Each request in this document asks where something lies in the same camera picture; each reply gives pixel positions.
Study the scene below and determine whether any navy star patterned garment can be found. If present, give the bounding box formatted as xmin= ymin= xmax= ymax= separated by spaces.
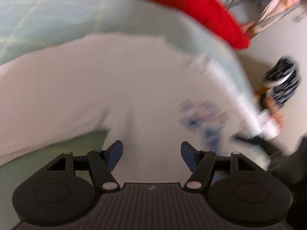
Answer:
xmin=263 ymin=56 xmax=300 ymax=108

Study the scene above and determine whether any white printed t-shirt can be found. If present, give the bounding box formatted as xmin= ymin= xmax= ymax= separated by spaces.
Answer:
xmin=1 ymin=33 xmax=269 ymax=183

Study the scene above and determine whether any pink cloth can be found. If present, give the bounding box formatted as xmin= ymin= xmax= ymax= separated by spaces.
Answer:
xmin=254 ymin=87 xmax=283 ymax=130

